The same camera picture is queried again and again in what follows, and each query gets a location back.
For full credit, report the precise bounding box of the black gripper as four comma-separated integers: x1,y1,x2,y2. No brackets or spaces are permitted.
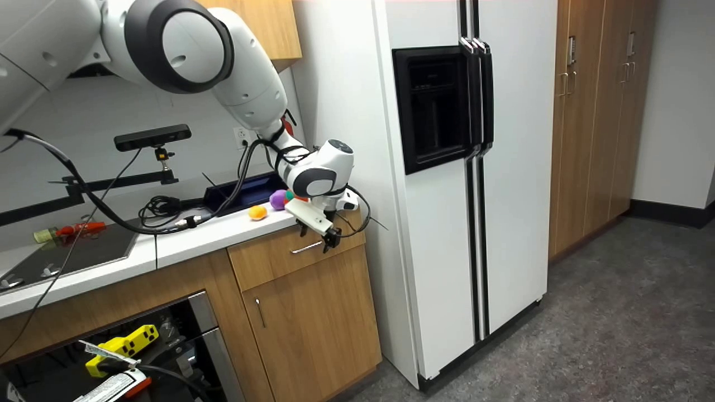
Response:
322,226,343,249

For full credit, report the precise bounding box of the wooden drawer with handle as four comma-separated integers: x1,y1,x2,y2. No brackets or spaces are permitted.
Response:
229,211,364,291

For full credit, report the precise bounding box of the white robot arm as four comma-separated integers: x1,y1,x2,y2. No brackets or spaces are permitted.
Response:
0,0,354,247

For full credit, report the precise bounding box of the purple plush toy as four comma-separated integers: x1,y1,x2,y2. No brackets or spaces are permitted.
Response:
269,190,289,211

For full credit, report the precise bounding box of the yellow plush toy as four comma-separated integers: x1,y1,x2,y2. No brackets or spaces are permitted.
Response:
249,206,269,221

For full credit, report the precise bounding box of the dark blue tray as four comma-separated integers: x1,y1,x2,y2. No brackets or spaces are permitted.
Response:
203,171,286,215

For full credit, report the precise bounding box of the wooden lower cabinet door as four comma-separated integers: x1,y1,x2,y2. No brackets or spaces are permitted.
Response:
245,247,382,402

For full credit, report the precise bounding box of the white side-by-side refrigerator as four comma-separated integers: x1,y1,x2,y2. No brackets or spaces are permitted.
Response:
295,0,560,391

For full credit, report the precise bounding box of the black cooktop plate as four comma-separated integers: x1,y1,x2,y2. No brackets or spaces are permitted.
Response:
0,224,136,293

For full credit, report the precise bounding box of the yellow power tool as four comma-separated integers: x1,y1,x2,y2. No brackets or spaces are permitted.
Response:
85,324,162,377

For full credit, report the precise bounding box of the white and red tool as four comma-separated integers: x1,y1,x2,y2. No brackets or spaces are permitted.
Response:
74,368,149,402

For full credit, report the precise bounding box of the red and green toy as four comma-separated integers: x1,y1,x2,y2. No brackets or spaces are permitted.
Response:
33,221,106,246

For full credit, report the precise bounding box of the tall wooden cabinet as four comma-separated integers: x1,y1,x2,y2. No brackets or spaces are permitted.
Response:
550,0,659,258

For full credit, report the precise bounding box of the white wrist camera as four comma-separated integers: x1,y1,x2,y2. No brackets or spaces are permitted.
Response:
286,196,361,236

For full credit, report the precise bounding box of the coiled black cable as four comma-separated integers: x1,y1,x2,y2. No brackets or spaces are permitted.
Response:
136,194,209,232

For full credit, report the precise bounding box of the black stereo camera bar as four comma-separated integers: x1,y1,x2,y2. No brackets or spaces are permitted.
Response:
115,124,193,151

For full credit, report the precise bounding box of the wooden upper wall cabinet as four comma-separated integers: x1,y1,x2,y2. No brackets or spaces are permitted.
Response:
199,0,302,71

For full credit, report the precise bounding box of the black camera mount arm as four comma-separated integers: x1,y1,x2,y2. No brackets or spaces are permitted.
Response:
0,169,179,226

